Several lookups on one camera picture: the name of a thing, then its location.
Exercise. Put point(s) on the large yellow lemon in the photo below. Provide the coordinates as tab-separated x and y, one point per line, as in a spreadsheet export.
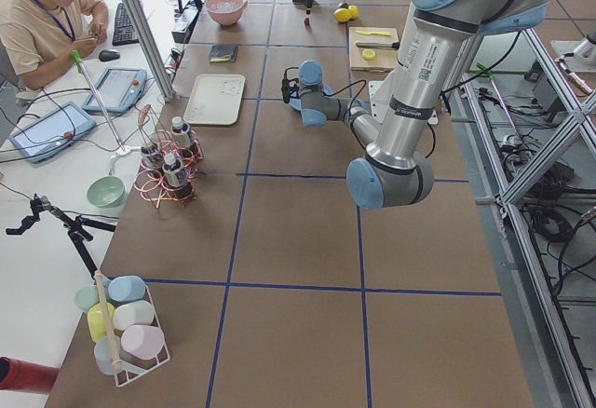
342	14

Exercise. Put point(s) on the half lemon slice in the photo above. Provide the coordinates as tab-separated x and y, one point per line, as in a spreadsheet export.
368	54

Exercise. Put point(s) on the pink bowl of ice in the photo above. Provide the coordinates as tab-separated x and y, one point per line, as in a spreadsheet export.
226	12

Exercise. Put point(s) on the wooden cutting board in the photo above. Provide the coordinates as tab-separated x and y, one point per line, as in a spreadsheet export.
385	58

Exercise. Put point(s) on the grey folded cloth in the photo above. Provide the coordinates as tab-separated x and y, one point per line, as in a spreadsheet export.
223	53

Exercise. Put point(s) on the cream bear tray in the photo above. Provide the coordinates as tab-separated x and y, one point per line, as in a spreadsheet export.
215	100

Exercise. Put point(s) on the tea bottle middle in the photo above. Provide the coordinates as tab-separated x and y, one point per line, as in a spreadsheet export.
182	135

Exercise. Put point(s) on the tea bottle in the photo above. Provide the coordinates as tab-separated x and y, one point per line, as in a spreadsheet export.
177	177
182	135
151	155

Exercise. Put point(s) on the black keyboard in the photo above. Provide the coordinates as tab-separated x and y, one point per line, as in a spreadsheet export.
124	32

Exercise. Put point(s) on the blue teach pendant far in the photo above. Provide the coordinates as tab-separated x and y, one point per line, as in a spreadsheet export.
121	88

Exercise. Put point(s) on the blue teach pendant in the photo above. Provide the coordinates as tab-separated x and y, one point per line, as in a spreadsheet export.
48	135
121	88

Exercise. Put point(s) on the black computer mouse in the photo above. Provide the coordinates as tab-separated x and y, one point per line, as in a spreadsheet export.
108	55

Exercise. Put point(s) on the tea bottle front left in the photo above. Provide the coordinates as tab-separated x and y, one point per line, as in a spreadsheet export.
177	177

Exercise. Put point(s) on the tea bottle rear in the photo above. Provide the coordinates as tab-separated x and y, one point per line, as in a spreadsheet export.
151	155

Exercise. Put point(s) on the seated person beige shirt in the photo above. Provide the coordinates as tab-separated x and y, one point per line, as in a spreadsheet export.
40	36

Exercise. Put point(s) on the green bowl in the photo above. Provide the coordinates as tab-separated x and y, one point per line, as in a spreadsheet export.
106	192

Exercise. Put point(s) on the blue teach pendant near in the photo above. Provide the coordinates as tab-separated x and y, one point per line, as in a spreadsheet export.
48	135

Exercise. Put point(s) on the white cup rack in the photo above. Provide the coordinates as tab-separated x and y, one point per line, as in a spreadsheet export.
123	324

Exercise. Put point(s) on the copper wire bottle rack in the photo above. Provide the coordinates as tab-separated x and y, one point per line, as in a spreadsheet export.
151	184

